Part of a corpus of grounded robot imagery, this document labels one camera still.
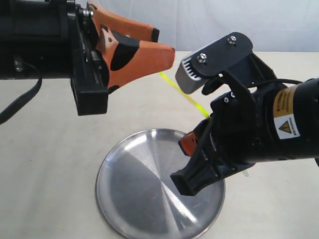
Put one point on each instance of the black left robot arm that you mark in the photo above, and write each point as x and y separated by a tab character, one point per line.
97	50

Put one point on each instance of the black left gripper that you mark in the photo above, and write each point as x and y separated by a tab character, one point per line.
126	58

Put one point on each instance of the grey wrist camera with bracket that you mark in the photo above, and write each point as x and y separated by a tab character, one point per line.
230	61

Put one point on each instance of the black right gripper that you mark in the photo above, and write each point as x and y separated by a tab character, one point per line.
232	143

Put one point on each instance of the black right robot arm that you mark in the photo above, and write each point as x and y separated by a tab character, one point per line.
286	127

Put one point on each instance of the white backdrop cloth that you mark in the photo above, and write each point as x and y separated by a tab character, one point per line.
272	25

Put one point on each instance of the round stainless steel plate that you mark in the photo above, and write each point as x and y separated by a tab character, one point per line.
137	198

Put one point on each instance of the thin yellow stick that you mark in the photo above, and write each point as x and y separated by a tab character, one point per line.
184	95

